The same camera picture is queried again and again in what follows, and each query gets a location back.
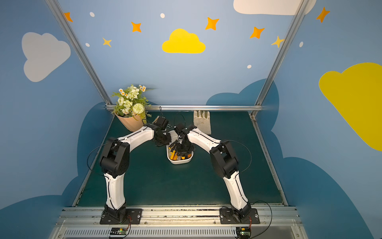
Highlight horizontal aluminium frame rail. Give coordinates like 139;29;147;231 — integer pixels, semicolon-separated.
105;104;263;112

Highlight white plastic storage box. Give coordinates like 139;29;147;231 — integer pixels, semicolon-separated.
166;130;194;165

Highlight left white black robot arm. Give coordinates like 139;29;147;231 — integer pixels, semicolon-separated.
99;116;171;221

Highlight white green artificial flowers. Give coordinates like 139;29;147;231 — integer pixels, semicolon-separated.
112;85;151;119

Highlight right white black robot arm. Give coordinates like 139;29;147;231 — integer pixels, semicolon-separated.
169;123;251;219

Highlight left aluminium frame post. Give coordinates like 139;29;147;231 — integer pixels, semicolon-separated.
45;0;112;105

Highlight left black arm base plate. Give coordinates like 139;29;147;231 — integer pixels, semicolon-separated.
99;207;142;225

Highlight beige work glove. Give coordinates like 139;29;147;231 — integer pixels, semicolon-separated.
194;111;211;135

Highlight right small circuit board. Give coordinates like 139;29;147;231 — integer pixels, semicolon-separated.
236;227;251;239

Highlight left small circuit board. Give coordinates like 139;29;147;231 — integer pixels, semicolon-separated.
109;227;128;237

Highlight tan flower pot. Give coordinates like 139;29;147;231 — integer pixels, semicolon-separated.
114;112;146;132

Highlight aluminium frame post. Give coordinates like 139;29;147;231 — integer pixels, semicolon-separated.
255;0;310;107
45;0;112;105

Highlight small circuit board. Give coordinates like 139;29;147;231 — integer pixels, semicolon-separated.
109;227;128;237
236;227;251;239

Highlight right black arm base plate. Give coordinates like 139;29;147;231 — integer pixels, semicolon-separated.
219;207;260;225

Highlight front aluminium mounting rail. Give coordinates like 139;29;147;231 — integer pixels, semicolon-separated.
50;203;308;239

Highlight right aluminium frame post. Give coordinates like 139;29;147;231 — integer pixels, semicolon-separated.
255;0;310;107

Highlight yellow handle screwdriver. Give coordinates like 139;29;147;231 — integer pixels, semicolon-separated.
169;145;178;161

